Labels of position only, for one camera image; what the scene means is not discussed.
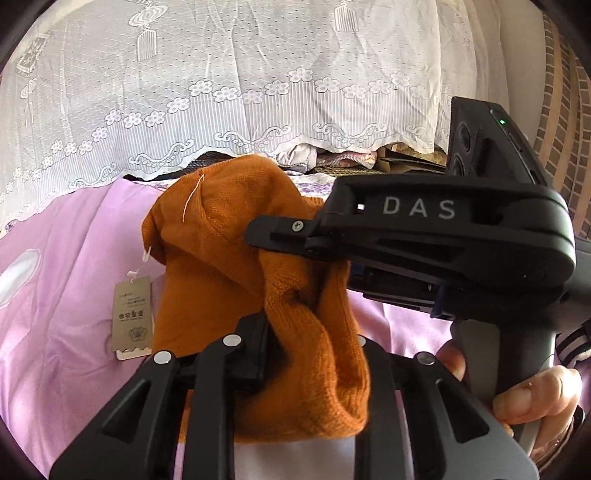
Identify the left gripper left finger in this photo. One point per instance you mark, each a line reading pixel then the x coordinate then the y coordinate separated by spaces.
pixel 171 402

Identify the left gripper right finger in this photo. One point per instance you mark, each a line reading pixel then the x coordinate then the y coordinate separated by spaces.
pixel 423 424

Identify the orange knit cardigan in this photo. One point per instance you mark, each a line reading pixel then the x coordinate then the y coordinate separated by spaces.
pixel 320 386

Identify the paper clothing hang tag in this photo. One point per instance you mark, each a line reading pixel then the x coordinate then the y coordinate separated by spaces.
pixel 132 326

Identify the person right hand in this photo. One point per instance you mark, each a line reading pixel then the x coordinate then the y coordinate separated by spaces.
pixel 550 398

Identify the pink bed sheet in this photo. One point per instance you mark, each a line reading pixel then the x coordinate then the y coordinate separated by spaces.
pixel 59 269

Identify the woven straw mat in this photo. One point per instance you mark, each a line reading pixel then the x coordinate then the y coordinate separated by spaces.
pixel 348 167

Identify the floral white bedding edge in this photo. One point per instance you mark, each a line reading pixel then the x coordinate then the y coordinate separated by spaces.
pixel 318 186

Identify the white lace cover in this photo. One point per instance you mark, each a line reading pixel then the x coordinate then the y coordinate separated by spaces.
pixel 97 90

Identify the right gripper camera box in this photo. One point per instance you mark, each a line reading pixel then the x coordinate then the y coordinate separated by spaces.
pixel 485 142

